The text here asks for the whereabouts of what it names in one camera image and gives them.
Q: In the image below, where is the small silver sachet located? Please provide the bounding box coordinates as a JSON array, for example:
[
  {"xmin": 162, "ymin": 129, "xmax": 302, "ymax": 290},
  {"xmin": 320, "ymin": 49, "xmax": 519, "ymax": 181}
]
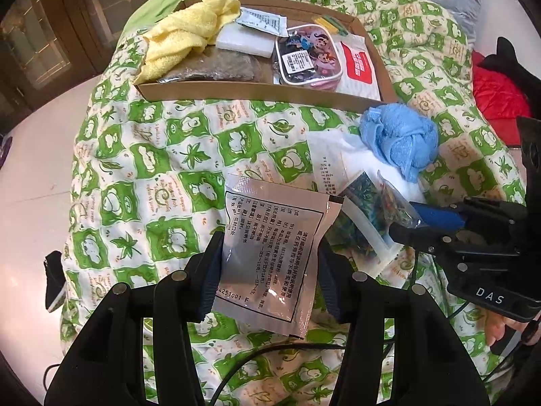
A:
[{"xmin": 236, "ymin": 6, "xmax": 288, "ymax": 38}]

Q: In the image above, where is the black shoe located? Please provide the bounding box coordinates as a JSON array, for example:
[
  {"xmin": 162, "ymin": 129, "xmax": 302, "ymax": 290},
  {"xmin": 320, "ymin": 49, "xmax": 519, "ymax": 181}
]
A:
[{"xmin": 43, "ymin": 250, "xmax": 66, "ymax": 313}]

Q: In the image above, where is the white foam block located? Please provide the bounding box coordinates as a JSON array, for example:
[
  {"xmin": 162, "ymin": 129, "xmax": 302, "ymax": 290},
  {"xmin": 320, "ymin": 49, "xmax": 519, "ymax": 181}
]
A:
[{"xmin": 215, "ymin": 23, "xmax": 275, "ymax": 59}]

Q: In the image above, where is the blue towel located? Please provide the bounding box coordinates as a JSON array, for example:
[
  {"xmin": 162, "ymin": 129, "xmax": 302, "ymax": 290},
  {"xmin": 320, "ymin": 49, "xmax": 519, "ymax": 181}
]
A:
[{"xmin": 358, "ymin": 103, "xmax": 438, "ymax": 182}]

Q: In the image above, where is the pink cartoon zip pouch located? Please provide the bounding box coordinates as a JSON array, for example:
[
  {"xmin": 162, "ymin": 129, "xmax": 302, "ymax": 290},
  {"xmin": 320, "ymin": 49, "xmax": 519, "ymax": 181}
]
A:
[{"xmin": 273, "ymin": 24, "xmax": 343, "ymax": 91}]

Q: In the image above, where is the grey silver foil packet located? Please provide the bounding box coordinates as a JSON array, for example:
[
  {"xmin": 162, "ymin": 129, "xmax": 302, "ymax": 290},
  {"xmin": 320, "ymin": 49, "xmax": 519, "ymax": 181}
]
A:
[{"xmin": 157, "ymin": 47, "xmax": 262, "ymax": 84}]

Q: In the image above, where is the green yellow sponge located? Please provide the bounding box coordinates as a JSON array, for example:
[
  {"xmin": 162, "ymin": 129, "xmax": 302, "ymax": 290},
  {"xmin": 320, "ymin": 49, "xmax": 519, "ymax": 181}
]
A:
[{"xmin": 312, "ymin": 16, "xmax": 349, "ymax": 37}]

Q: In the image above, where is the silver printed sachet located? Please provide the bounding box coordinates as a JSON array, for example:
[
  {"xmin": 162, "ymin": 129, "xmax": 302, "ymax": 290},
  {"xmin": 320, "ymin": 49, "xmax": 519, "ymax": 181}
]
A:
[{"xmin": 213, "ymin": 174, "xmax": 343, "ymax": 338}]

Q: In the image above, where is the wooden glass cabinet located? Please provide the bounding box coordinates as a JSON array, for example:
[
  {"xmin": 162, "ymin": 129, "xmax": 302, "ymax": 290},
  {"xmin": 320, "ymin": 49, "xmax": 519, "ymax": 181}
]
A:
[{"xmin": 1, "ymin": 0, "xmax": 148, "ymax": 122}]

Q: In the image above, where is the red cushion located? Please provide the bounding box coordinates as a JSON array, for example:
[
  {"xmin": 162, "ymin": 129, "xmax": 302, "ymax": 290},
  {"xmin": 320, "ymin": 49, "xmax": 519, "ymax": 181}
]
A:
[{"xmin": 471, "ymin": 50, "xmax": 531, "ymax": 147}]

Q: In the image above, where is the yellow towel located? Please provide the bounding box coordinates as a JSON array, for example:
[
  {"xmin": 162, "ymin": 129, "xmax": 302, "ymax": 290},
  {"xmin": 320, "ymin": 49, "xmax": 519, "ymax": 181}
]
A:
[{"xmin": 134, "ymin": 0, "xmax": 240, "ymax": 84}]

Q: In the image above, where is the person right hand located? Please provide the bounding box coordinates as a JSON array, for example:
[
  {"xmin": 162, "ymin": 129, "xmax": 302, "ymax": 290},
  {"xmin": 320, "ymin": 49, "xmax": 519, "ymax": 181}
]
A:
[{"xmin": 484, "ymin": 312, "xmax": 528, "ymax": 346}]

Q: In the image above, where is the bag of coloured sticks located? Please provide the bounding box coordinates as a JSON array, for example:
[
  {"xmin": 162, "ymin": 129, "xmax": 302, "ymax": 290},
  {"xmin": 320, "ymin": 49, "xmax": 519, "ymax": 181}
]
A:
[{"xmin": 377, "ymin": 172, "xmax": 423, "ymax": 228}]

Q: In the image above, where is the green white patterned quilt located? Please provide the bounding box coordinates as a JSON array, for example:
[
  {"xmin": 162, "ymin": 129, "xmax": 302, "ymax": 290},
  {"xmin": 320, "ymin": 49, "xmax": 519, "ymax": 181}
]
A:
[{"xmin": 60, "ymin": 0, "xmax": 525, "ymax": 405}]

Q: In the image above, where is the white red wipes pack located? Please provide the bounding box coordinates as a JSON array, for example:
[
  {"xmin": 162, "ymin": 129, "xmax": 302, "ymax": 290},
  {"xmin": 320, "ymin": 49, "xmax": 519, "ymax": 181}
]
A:
[{"xmin": 335, "ymin": 34, "xmax": 380, "ymax": 101}]

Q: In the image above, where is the brown cardboard tray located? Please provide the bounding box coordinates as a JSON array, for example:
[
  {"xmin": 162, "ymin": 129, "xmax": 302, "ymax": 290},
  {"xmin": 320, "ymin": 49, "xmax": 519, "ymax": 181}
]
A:
[{"xmin": 136, "ymin": 0, "xmax": 399, "ymax": 114}]

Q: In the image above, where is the black cable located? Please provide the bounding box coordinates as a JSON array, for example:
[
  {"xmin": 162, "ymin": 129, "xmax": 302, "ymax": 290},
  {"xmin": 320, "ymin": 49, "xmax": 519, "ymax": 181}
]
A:
[{"xmin": 206, "ymin": 248, "xmax": 525, "ymax": 406}]

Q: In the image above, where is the white plastic bag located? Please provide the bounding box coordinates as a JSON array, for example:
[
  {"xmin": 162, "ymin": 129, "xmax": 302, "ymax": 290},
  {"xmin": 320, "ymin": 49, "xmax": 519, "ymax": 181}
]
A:
[{"xmin": 306, "ymin": 130, "xmax": 425, "ymax": 203}]

